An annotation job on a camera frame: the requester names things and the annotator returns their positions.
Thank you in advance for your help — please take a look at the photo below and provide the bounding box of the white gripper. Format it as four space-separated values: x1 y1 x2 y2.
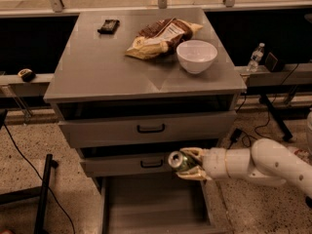
176 147 227 181

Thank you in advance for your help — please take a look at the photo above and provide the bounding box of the brown chip bag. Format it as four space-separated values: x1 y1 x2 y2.
126 18 203 59

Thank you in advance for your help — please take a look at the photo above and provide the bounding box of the clear water bottle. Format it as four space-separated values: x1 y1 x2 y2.
247 43 265 72

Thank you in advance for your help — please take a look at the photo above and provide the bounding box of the green soda can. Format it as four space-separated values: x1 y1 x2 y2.
168 151 197 172

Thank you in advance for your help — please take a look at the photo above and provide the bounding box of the white bowl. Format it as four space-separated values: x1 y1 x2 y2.
176 40 217 74

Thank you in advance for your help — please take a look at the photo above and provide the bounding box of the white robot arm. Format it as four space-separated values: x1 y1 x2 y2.
168 138 312 198

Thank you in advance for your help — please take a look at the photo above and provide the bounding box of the grey drawer cabinet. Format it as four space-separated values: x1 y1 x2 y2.
44 9 246 163

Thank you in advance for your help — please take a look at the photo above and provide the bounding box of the white red sneaker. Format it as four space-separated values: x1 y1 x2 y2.
289 146 310 163

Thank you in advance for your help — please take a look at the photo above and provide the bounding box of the open bottom drawer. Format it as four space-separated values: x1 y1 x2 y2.
100 173 226 234

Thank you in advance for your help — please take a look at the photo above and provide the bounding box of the middle grey drawer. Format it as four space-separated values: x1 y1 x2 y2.
81 153 176 177

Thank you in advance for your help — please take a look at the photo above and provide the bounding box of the black tape measure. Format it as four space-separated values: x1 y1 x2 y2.
18 68 36 82

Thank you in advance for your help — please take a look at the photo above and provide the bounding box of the black floor cable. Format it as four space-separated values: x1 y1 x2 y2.
0 109 76 234

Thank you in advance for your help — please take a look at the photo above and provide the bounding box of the small black box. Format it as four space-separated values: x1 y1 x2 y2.
264 53 285 72

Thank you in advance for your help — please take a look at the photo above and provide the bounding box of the black power adapter cable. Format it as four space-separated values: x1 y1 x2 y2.
221 61 300 153

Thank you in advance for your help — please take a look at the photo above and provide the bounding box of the black stand frame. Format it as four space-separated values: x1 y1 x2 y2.
0 154 59 234

